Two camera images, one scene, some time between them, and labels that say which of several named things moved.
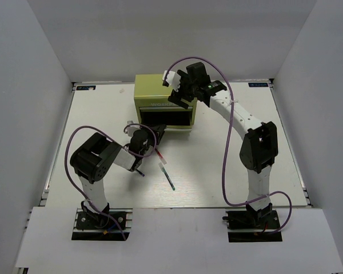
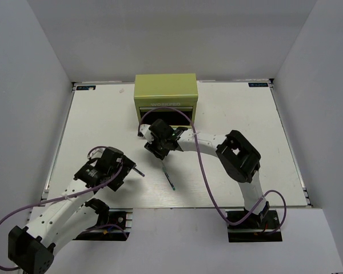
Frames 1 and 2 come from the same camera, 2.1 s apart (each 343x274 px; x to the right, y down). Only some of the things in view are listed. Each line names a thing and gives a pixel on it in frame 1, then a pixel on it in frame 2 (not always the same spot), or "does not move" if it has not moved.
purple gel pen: (142, 174) does not move
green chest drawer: (164, 109) does not move
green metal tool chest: (152, 105) does not move
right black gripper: (176, 98) to (152, 148)
